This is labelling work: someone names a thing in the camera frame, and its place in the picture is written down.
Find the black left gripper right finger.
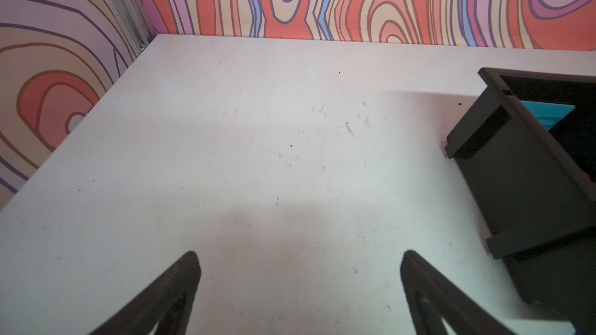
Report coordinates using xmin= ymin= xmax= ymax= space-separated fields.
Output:
xmin=400 ymin=250 xmax=512 ymax=334

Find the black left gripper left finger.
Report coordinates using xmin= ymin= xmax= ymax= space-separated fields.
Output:
xmin=93 ymin=251 xmax=201 ymax=334

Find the teal card in black bin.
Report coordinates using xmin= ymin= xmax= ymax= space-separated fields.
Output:
xmin=522 ymin=101 xmax=575 ymax=130

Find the black plastic bin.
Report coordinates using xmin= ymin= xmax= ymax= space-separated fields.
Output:
xmin=445 ymin=68 xmax=595 ymax=334

